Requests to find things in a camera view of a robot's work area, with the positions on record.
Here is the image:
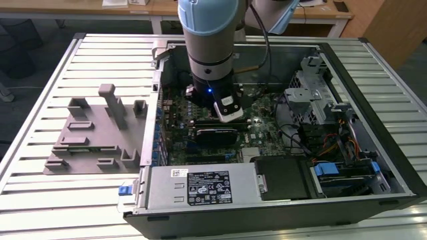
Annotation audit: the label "black RAM slot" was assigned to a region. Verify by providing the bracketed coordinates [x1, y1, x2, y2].
[194, 124, 251, 129]
[192, 119, 251, 124]
[194, 126, 251, 131]
[192, 121, 251, 126]

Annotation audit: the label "metal drive cage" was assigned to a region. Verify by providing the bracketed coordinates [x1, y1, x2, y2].
[283, 56, 338, 126]

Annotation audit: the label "small black graphics card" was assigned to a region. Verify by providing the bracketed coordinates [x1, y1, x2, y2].
[194, 127, 240, 145]

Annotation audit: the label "green motherboard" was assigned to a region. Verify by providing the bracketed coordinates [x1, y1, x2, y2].
[156, 82, 302, 167]

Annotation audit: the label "small silver heatsink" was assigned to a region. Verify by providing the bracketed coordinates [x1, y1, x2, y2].
[240, 147, 263, 158]

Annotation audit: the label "black expansion slot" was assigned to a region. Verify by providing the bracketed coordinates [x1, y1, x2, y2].
[184, 154, 226, 163]

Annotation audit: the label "black plastic shroud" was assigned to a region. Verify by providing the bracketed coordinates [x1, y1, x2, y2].
[250, 156, 330, 202]

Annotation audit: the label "wooden desk white legs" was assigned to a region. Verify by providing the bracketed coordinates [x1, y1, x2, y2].
[0, 0, 355, 38]

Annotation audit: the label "green RAM stick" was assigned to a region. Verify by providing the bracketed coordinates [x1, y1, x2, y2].
[65, 147, 103, 153]

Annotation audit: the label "grey power supply unit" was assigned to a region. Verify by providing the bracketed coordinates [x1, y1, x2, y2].
[132, 164, 270, 215]

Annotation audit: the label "hard disk in blue carrier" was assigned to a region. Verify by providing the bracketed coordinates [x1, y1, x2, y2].
[310, 161, 382, 198]

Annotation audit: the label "grey parts rack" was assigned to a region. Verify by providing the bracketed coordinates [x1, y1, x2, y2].
[43, 83, 150, 176]

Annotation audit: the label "wooden cabinet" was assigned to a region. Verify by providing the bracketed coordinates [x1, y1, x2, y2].
[340, 0, 427, 72]

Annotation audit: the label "black mesh waste bin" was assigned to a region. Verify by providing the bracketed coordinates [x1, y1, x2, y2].
[0, 18, 44, 80]

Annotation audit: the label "black open PC case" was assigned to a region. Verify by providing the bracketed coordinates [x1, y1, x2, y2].
[122, 37, 422, 240]

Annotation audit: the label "grey metal leg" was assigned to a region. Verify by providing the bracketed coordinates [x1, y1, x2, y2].
[0, 81, 16, 103]

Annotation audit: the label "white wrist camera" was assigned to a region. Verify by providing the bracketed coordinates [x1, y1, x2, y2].
[212, 93, 244, 123]

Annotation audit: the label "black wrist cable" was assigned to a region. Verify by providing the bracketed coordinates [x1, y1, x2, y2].
[248, 0, 271, 73]

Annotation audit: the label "orange yellow wire bundle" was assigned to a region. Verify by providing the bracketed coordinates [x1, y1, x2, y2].
[311, 143, 340, 157]

